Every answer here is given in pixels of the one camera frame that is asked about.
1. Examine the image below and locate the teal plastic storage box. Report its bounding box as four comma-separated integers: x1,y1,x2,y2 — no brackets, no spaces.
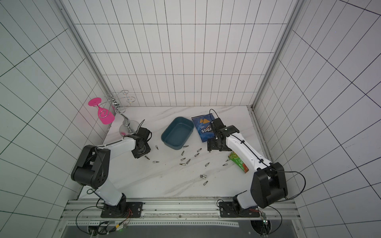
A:
161,117,194,150

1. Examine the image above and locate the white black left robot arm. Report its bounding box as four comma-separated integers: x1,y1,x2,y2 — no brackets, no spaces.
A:
71,128,152,217

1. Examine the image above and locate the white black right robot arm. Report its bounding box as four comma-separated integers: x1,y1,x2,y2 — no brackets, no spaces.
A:
207,118,288,209

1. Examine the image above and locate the green orange snack bag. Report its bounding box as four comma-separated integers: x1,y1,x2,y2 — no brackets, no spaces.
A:
228,152,249,173

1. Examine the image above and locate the blue Doritos chip bag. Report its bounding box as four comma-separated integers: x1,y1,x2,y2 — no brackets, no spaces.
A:
191,114,215,142

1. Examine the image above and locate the chrome lamp with pink shades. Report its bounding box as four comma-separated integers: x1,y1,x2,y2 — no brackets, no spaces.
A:
88,90,138,137

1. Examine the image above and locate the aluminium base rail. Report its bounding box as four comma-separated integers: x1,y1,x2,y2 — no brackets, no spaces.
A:
59,197,301,229

